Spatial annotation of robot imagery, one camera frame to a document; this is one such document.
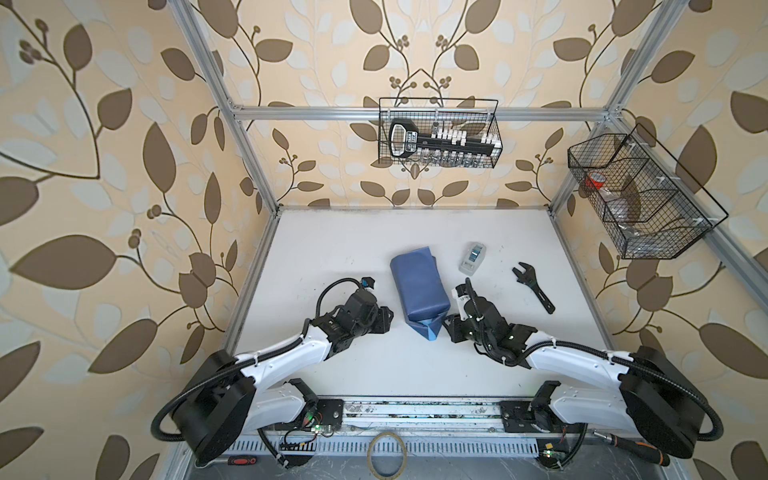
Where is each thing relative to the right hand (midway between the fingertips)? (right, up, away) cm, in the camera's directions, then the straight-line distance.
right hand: (445, 322), depth 85 cm
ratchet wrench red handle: (-49, -27, -18) cm, 59 cm away
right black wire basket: (+49, +32, -12) cm, 60 cm away
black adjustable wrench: (+31, +11, +14) cm, 35 cm away
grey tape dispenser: (+12, +18, +17) cm, 27 cm away
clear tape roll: (-20, -26, -14) cm, 36 cm away
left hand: (-16, +3, -1) cm, 16 cm away
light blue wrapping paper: (-6, +8, +6) cm, 12 cm away
